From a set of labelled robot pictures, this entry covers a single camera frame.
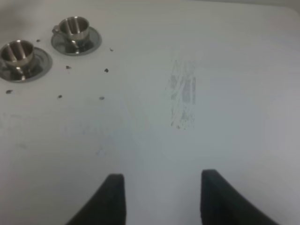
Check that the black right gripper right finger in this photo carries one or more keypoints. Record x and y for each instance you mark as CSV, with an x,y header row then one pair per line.
x,y
222,204

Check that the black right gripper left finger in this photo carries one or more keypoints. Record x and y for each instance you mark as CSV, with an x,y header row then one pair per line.
x,y
106,207

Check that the near stainless steel teacup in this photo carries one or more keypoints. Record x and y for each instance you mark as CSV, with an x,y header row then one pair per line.
x,y
19,59

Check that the stainless steel teacup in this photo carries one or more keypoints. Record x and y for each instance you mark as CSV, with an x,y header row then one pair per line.
x,y
19,59
74,30

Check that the far stainless steel teacup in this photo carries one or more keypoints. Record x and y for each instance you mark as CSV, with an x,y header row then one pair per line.
x,y
74,30

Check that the near steel cup saucer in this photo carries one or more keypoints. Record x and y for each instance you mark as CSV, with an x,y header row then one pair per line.
x,y
42,64

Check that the steel cup saucer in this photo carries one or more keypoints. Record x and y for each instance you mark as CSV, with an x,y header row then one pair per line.
x,y
93,43
42,64

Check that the far steel cup saucer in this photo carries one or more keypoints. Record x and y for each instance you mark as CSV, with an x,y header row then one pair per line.
x,y
93,43

